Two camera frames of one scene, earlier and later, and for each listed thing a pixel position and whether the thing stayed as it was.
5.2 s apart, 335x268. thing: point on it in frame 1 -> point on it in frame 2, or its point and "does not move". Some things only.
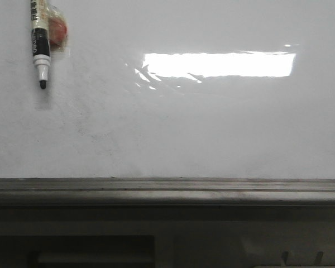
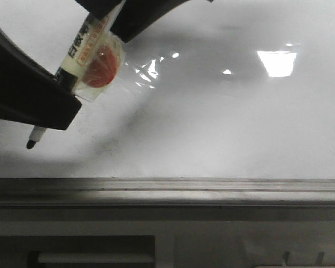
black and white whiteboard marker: x=40 y=40 -> x=92 y=61
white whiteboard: x=171 y=89 does not move
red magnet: x=57 y=28 -> x=99 y=63
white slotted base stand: x=237 y=236 does not move
